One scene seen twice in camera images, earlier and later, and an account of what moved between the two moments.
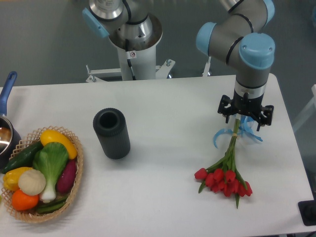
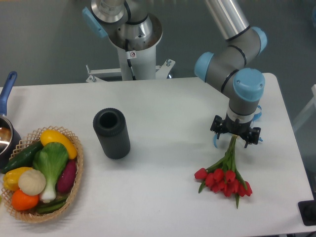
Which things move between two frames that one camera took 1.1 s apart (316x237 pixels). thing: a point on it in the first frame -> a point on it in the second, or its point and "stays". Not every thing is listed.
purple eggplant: (66, 177) stays
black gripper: (243, 103) -> (241, 130)
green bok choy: (51, 159) stays
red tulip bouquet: (222, 176) stays
